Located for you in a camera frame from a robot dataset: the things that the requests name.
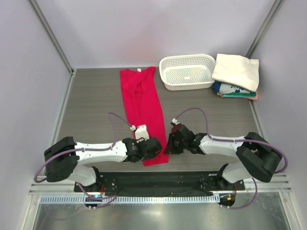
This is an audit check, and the red t-shirt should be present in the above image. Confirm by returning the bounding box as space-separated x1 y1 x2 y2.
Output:
119 67 169 166

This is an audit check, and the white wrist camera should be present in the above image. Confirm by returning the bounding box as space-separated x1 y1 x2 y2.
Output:
171 118 178 126
130 124 150 140

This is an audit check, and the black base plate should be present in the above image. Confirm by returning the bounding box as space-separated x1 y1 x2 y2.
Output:
83 171 245 193

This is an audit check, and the white plastic basket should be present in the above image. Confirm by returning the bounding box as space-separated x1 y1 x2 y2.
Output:
159 54 216 91

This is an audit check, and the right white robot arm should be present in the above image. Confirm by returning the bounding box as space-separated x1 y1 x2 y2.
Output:
164 123 282 190

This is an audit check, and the folded pink t-shirt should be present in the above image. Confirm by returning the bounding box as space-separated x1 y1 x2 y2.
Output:
216 92 259 100

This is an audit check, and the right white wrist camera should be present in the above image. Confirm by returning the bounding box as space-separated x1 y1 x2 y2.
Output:
171 118 178 126

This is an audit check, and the aluminium rail profile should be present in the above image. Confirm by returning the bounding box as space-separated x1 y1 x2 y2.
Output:
29 173 292 194

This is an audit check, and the folded cream t-shirt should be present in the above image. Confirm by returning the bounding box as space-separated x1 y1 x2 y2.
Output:
212 54 260 92

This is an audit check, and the white slotted cable duct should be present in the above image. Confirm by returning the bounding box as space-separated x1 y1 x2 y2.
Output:
40 194 220 204

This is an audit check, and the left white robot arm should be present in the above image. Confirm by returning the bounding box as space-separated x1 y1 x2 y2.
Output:
44 137 162 192

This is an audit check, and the folded green t-shirt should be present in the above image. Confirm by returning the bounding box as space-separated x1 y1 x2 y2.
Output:
222 92 257 98

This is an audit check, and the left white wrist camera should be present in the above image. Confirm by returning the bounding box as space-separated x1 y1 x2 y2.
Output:
130 124 150 140

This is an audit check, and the folded blue white t-shirt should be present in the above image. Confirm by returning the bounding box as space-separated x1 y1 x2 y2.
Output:
212 82 254 94

